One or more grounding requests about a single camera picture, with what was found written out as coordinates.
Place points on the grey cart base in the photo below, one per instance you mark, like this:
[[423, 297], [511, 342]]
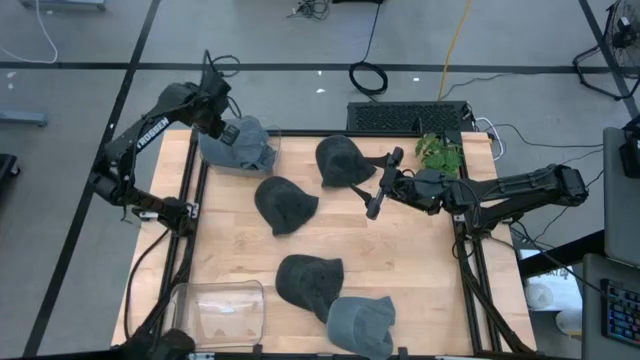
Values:
[[62, 4]]

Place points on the colourful keyboard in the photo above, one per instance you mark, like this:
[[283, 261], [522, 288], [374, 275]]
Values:
[[622, 315]]

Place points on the black computer tower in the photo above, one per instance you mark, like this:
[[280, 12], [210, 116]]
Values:
[[407, 116]]

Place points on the grey desk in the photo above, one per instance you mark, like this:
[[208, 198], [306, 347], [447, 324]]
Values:
[[592, 310], [622, 210]]

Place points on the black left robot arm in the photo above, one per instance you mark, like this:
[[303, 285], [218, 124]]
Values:
[[145, 137]]

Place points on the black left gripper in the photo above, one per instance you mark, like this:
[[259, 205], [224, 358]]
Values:
[[215, 100]]

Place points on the green potted plant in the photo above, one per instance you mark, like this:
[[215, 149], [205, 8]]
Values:
[[440, 157]]

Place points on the black aluminium table frame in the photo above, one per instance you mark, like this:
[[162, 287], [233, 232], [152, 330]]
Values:
[[300, 133]]

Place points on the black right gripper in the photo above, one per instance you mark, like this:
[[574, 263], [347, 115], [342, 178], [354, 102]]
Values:
[[410, 190]]

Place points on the dark grey cap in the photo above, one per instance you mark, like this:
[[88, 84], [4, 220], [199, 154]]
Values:
[[285, 202], [307, 282], [342, 160]]

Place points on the white cup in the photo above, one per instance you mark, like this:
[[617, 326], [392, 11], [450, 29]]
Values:
[[540, 296], [570, 322]]

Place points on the black desk device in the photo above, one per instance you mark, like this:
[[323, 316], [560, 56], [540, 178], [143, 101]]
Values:
[[631, 152]]

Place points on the grey metal foot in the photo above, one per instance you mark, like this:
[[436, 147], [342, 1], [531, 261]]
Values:
[[22, 118]]

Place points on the black object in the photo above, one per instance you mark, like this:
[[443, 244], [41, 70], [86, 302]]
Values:
[[6, 167]]

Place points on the black floor fan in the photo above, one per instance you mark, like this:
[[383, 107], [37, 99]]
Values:
[[622, 25]]

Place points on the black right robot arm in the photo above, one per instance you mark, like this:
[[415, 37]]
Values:
[[525, 185]]

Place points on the clear plastic bin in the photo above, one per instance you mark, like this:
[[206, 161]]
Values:
[[220, 320]]

